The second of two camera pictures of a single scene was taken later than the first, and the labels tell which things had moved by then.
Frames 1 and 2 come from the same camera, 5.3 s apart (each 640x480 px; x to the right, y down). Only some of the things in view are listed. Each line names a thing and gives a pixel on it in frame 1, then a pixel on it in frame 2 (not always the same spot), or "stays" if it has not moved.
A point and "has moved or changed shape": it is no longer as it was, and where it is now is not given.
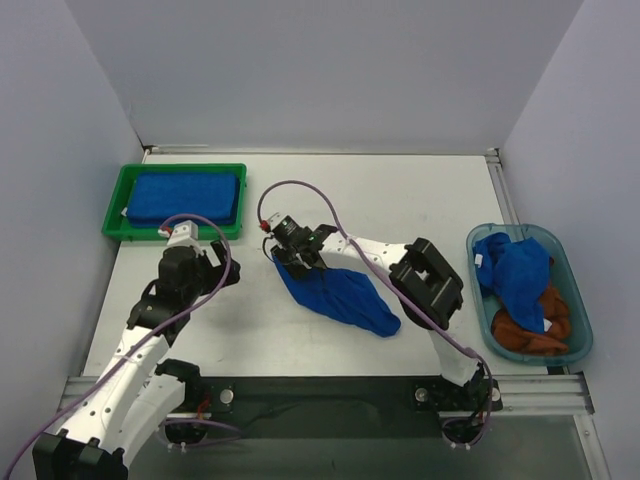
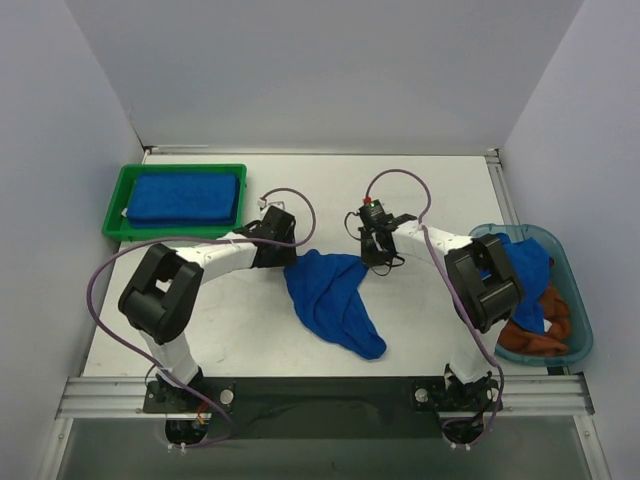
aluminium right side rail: (501, 188) stays
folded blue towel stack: (156, 197) stays
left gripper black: (211, 270) -> (279, 251)
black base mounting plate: (338, 407) stays
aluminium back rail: (314, 151) stays
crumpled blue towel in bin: (515, 271) stays
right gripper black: (296, 255) -> (373, 245)
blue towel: (347, 296) has moved or changed shape
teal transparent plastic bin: (579, 333) stays
